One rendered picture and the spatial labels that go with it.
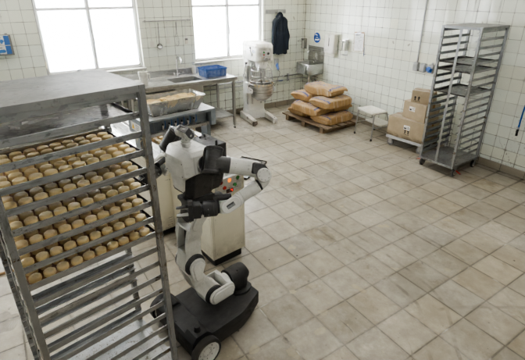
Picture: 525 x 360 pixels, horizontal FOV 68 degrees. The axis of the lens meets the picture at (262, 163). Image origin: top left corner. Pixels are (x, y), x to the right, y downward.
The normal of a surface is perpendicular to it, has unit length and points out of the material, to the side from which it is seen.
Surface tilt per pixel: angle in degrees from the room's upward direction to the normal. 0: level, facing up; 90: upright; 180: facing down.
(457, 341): 0
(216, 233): 90
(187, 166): 85
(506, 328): 0
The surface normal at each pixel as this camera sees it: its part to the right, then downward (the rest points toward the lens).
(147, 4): 0.55, 0.34
